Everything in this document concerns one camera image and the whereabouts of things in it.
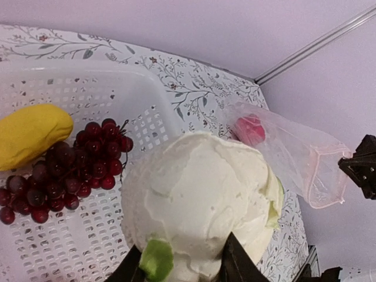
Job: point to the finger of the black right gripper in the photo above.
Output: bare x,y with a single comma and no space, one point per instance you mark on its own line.
361,170
366,149

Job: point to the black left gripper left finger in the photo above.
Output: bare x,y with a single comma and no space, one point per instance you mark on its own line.
128,270

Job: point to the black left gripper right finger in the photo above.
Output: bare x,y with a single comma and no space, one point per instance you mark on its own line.
236,265

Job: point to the white perforated plastic basket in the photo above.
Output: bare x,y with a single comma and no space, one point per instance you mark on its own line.
88,92

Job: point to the clear zip top bag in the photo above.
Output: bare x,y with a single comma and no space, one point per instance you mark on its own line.
304,159

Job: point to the white toy cauliflower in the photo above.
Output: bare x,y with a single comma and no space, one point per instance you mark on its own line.
192,192

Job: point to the red toy pepper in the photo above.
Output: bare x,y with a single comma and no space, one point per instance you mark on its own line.
248,129

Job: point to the dark red toy grapes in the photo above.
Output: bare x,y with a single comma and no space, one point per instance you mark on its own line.
66,174

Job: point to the floral patterned table mat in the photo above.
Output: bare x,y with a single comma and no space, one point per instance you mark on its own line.
205,88

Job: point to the right aluminium frame post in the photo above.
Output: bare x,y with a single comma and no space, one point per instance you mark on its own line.
316,45

